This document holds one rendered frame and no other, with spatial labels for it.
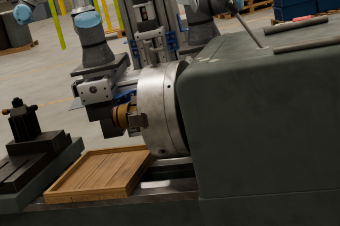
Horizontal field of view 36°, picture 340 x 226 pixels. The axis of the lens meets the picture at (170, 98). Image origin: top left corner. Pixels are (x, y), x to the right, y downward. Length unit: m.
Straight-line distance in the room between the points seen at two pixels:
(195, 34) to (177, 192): 0.86
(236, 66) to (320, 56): 0.22
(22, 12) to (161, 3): 0.63
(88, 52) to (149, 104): 0.85
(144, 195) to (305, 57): 0.68
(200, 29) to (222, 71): 0.88
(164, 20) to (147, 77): 0.88
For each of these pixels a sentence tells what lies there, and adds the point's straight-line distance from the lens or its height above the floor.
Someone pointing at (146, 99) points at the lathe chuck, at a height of 1.17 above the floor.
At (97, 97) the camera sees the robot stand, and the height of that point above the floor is 1.05.
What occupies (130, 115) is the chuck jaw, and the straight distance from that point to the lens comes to 1.63.
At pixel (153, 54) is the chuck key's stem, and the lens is 1.65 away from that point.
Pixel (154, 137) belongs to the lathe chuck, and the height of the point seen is 1.05.
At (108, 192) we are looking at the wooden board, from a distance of 1.72.
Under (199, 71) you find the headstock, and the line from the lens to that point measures 1.43.
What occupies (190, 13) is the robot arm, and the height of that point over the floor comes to 1.30.
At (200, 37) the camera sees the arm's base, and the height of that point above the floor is 1.19.
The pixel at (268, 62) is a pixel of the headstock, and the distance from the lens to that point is 1.40.
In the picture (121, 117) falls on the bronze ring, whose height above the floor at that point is 1.09.
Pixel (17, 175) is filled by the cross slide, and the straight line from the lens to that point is 1.88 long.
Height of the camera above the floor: 1.57
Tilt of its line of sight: 15 degrees down
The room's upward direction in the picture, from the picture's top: 13 degrees counter-clockwise
